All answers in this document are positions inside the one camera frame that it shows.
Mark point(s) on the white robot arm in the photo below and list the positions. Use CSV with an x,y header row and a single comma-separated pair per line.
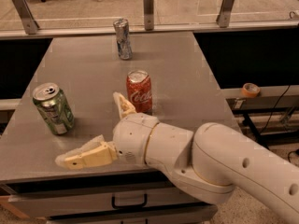
x,y
207,164

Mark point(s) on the black metal stand leg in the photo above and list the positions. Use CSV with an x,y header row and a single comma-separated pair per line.
x,y
248,122

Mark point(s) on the silver blue Red Bull can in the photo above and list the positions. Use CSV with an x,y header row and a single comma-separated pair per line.
x,y
121,27

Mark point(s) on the green soda can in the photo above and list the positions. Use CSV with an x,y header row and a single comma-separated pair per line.
x,y
53,107

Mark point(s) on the red Coca-Cola can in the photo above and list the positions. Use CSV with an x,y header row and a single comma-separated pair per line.
x,y
139,92

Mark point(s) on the middle metal railing bracket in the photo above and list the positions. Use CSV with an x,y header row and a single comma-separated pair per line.
x,y
148,6

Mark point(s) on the upper grey drawer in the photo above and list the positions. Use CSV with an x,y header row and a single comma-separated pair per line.
x,y
97,199

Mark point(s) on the lower grey drawer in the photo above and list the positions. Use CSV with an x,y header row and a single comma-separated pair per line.
x,y
193,213

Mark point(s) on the orange tape roll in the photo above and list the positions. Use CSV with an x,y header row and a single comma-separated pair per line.
x,y
250,90

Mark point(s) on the black upper drawer handle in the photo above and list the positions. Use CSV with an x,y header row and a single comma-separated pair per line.
x,y
129,201

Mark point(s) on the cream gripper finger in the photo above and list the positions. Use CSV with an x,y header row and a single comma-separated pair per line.
x,y
96,152
125,108

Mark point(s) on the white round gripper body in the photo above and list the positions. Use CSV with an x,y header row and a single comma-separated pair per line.
x,y
132,137

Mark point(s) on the left metal railing bracket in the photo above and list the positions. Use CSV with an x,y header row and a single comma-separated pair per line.
x,y
29,24

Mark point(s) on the grey drawer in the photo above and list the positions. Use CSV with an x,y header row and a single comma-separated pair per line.
x,y
97,199
193,213

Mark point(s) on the metal railing bracket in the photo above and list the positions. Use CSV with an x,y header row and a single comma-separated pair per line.
x,y
148,6
29,24
223,19

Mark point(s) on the right metal railing bracket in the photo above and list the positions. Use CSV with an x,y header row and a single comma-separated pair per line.
x,y
223,19

